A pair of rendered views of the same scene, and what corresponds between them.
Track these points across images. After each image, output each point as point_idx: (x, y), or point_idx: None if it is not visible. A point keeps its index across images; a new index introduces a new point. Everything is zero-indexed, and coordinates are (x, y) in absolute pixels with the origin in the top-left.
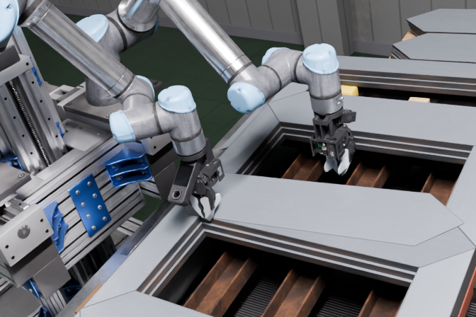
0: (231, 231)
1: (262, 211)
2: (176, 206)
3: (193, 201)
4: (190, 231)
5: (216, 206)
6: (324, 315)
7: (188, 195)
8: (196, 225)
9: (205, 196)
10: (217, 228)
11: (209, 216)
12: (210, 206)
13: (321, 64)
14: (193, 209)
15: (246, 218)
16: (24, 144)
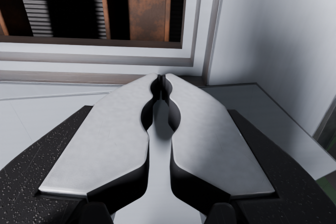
0: (67, 61)
1: (5, 151)
2: (319, 109)
3: (218, 136)
4: (213, 11)
5: (165, 136)
6: (42, 29)
7: None
8: (206, 50)
9: (60, 207)
10: (131, 61)
11: (129, 83)
12: (75, 122)
13: None
14: (244, 111)
15: (20, 114)
16: None
